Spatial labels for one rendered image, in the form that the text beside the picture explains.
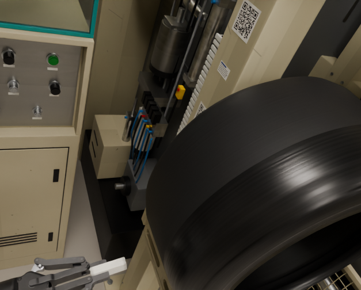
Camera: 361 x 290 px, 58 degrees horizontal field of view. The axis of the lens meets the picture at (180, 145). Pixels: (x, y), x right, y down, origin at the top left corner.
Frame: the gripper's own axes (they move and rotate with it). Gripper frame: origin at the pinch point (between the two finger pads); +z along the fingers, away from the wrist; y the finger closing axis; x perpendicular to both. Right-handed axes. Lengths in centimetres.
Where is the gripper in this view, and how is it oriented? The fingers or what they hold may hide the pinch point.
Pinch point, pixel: (108, 268)
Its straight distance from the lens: 70.8
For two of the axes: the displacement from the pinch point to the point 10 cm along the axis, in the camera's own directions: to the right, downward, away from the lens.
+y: -3.5, -6.9, 6.3
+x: -0.6, 6.9, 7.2
